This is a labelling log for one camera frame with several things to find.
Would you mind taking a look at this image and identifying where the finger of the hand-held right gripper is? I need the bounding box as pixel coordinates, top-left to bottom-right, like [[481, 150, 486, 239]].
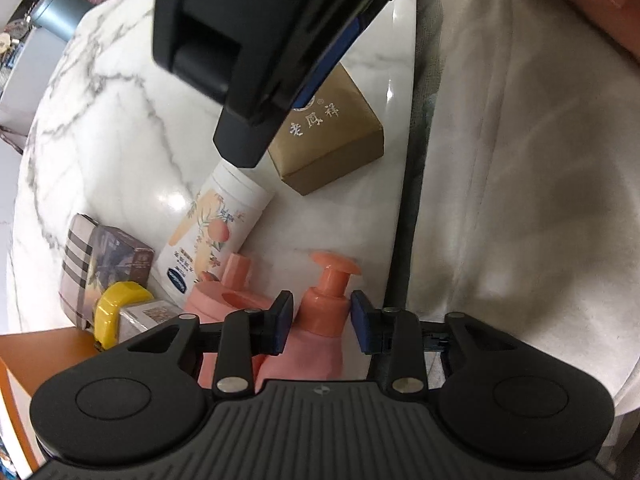
[[213, 0, 432, 168]]

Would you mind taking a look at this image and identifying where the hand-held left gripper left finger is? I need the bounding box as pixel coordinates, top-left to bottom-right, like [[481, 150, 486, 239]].
[[119, 290, 295, 401]]

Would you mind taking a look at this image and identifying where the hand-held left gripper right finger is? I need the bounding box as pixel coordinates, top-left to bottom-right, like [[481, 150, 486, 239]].
[[350, 290, 522, 397]]

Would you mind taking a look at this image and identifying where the pink pump bottle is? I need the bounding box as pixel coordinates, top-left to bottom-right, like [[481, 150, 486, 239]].
[[257, 251, 362, 382]]

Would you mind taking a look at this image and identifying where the white bottle with peach print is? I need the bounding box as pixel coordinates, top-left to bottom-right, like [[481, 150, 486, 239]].
[[151, 162, 274, 307]]

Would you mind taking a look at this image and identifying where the orange box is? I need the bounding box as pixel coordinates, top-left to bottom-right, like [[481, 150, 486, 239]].
[[0, 329, 103, 480]]

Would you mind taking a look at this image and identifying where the person's right forearm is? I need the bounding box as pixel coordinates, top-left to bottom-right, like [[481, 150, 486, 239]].
[[532, 0, 640, 58]]

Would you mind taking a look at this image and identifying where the brown cardboard box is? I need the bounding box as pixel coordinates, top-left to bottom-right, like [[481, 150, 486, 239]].
[[268, 62, 386, 196]]

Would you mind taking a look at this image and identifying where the clear wrapped small box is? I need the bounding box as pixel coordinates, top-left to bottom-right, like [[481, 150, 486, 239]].
[[117, 299, 183, 345]]

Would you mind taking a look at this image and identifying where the blue-grey cylindrical bin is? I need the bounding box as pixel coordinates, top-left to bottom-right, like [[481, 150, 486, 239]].
[[29, 0, 94, 43]]

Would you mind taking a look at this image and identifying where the yellow tape measure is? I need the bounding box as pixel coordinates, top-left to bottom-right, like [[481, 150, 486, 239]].
[[94, 281, 156, 352]]

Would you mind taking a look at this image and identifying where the dark printed small box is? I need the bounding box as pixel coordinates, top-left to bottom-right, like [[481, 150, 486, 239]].
[[82, 225, 154, 312]]

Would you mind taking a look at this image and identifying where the plaid small box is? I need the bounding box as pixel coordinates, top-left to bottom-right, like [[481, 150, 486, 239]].
[[56, 213, 108, 330]]

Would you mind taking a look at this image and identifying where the person's white clothing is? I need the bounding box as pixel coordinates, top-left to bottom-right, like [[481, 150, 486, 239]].
[[407, 0, 640, 417]]

